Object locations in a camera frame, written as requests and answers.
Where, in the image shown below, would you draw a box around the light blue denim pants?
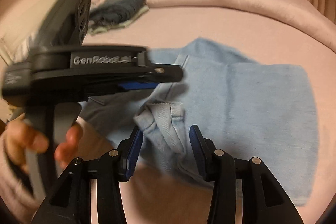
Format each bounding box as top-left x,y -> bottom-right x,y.
80,38 -> 318,206

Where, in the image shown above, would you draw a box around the left hand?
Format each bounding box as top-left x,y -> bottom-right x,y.
3,118 -> 84,175

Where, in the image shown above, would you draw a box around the dark navy folded garment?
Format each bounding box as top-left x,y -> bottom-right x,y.
89,0 -> 146,25

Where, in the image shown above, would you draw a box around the pink bed sheet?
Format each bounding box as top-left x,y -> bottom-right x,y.
84,7 -> 335,223

